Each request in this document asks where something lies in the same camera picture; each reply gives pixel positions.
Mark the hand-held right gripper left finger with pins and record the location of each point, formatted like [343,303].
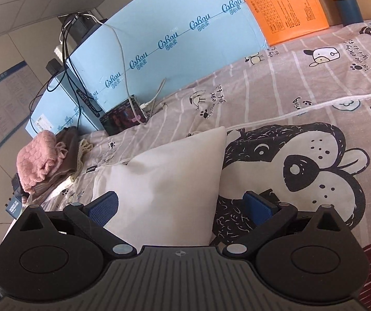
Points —
[102,209]

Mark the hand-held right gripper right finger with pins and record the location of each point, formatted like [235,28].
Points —
[257,209]

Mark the white garment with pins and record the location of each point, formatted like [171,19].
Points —
[166,175]

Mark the cream lace cloth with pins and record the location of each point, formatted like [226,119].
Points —
[83,150]

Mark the brown folded garment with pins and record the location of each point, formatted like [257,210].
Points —
[68,150]

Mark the pink knitted sweater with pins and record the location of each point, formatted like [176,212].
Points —
[36,158]

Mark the blue printed box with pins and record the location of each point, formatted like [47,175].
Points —
[15,208]

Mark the small black gadget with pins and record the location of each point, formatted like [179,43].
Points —
[18,184]

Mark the black rectangular device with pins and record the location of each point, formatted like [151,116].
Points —
[122,116]

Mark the small light blue foam board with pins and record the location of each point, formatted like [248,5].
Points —
[52,110]

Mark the printed cartoon bed sheet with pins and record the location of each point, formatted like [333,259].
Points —
[269,87]

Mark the small black box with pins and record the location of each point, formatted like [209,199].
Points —
[55,66]

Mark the black power adapter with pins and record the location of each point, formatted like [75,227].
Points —
[85,27]

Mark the large light blue foam board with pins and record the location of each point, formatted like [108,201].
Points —
[172,22]

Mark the orange printed paper sheet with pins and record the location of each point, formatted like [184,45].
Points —
[279,3]

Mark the wall poster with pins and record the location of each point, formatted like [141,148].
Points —
[0,107]

